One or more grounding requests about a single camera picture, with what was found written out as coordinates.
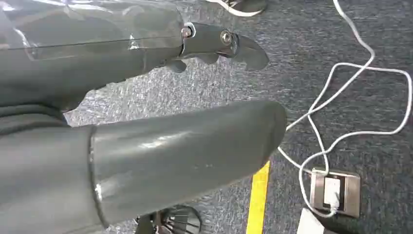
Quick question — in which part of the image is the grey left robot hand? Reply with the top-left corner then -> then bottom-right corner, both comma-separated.
0,0 -> 288,234

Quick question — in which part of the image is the white paper sheet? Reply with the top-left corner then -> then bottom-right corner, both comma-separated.
296,208 -> 326,234

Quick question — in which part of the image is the metal floor socket box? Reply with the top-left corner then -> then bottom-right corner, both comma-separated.
309,167 -> 361,219

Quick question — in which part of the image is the person's shoe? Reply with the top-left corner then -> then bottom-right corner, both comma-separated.
206,0 -> 268,18

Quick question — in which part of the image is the black wheeled base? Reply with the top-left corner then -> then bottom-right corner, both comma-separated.
134,204 -> 203,234

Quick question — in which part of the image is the white power adapter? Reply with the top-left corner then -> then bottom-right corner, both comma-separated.
323,176 -> 341,209

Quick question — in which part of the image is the white cable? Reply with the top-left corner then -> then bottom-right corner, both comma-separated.
277,0 -> 413,219

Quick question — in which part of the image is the yellow floor tape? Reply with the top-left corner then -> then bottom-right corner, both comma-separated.
245,160 -> 271,234

